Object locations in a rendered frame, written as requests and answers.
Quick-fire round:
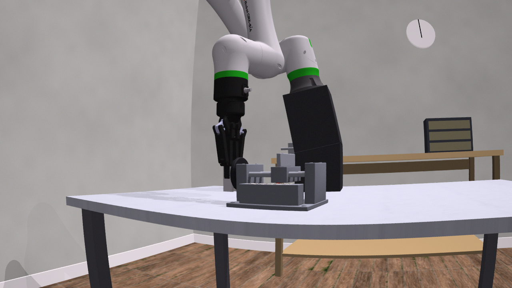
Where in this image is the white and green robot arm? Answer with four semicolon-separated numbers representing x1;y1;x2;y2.
206;0;324;102

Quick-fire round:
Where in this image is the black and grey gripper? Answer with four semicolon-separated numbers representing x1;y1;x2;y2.
212;100;247;192

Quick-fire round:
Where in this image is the grey bench vise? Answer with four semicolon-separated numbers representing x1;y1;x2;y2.
226;153;328;211

